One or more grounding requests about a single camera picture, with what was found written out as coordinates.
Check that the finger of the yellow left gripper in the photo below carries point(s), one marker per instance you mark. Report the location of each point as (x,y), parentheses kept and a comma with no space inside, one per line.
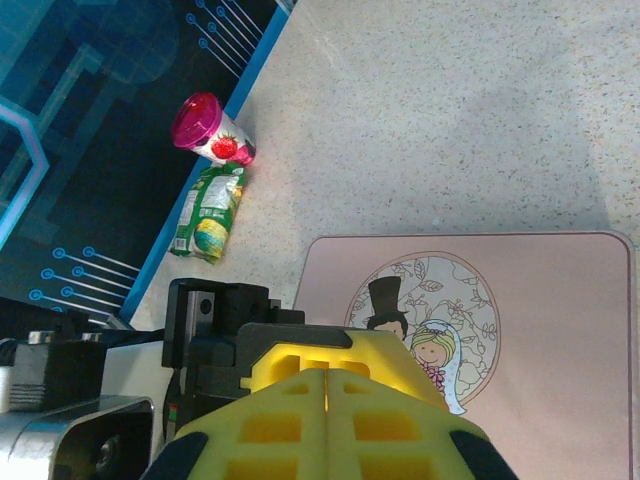
(380,355)

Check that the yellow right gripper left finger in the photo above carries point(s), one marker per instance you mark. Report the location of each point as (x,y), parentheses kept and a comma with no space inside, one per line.
(280,440)

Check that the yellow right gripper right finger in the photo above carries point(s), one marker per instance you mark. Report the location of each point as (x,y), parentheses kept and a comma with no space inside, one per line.
(380,440)

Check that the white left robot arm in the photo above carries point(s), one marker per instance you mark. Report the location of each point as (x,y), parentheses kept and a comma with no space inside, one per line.
(135,372)

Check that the green snack bag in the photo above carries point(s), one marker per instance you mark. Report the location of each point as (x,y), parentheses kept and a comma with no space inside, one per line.
(210,215)

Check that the pink wedding couple tin box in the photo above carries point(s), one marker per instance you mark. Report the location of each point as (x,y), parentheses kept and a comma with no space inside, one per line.
(550,350)

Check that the pink strawberry yogurt cup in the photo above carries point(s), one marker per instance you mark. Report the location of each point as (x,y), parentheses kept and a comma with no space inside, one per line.
(210,132)

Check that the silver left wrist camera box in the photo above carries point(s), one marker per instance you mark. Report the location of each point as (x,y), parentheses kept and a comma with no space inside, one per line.
(75,440)

